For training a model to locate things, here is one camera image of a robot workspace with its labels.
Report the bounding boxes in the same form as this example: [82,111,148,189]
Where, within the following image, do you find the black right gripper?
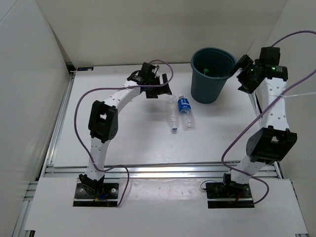
[225,55,259,94]

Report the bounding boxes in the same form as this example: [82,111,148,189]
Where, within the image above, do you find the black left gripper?
[145,73,171,98]

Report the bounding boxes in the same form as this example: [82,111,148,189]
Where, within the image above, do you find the clear unlabelled plastic bottle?
[165,95,178,133]

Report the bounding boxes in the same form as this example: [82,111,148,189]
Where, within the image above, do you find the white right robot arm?
[222,53,297,198]

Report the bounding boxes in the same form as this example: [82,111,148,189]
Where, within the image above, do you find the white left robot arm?
[79,70,171,198]

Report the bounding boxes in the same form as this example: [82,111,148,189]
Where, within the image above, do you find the dark teal plastic bin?
[190,47,237,104]

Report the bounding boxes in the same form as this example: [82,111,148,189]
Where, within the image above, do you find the blue label water bottle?
[177,94,195,130]

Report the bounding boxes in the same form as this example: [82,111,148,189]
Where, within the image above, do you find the blue table edge sticker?
[77,67,94,72]

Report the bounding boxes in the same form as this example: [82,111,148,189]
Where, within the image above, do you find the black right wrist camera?
[259,46,280,66]

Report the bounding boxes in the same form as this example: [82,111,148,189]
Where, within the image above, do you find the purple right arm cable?
[221,30,316,205]

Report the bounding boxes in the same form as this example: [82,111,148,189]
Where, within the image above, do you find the aluminium front frame rail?
[41,161,279,178]

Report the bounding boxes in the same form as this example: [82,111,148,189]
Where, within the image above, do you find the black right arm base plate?
[200,180,254,209]

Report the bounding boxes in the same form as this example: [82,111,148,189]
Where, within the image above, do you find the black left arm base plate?
[73,180,119,207]

